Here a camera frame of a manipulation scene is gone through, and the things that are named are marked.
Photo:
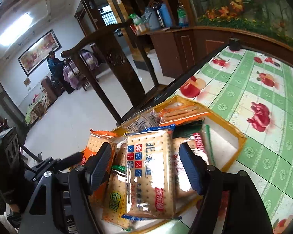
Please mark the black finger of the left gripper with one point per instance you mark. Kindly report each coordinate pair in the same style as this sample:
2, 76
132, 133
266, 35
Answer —
63, 164

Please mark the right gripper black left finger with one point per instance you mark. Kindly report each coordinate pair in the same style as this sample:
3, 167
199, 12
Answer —
60, 195

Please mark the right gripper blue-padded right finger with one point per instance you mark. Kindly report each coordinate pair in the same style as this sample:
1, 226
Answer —
246, 212

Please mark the green-edged cracker packet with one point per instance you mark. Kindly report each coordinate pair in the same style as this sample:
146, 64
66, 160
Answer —
115, 199

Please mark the blue Hokkaido cracker packet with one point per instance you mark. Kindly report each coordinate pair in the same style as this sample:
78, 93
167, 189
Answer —
150, 185

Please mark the orange cracker packet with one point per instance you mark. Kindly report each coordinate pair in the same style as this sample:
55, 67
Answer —
97, 159

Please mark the clear bag dark snacks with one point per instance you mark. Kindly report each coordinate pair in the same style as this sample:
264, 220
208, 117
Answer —
141, 121

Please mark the red-label cracker packet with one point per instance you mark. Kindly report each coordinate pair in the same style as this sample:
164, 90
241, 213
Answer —
187, 176

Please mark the yellow-rimmed white tray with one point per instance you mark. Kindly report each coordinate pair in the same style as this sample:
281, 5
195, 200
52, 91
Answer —
224, 142

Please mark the dark green snack packet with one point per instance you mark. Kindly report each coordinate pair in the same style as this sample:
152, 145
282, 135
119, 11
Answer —
188, 129

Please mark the person in blue jacket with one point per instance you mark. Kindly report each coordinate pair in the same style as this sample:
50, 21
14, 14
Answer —
56, 68

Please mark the orange stick snack packet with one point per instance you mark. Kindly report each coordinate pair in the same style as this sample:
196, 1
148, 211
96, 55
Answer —
181, 114

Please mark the dark wooden chair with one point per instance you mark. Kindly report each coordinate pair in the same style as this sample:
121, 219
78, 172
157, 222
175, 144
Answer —
120, 66

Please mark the ceiling light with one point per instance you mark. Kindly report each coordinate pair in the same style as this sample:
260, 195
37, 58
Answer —
15, 30

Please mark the black cylinder on table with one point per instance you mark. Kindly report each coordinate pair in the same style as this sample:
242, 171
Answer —
234, 44

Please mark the grey kettle jug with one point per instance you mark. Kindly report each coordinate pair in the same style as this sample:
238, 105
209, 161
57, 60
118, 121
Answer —
151, 19

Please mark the blue thermos jug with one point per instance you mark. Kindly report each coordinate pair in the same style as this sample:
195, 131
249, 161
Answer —
164, 13

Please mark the framed wall painting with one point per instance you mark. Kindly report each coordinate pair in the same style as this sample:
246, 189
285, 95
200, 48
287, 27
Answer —
35, 55

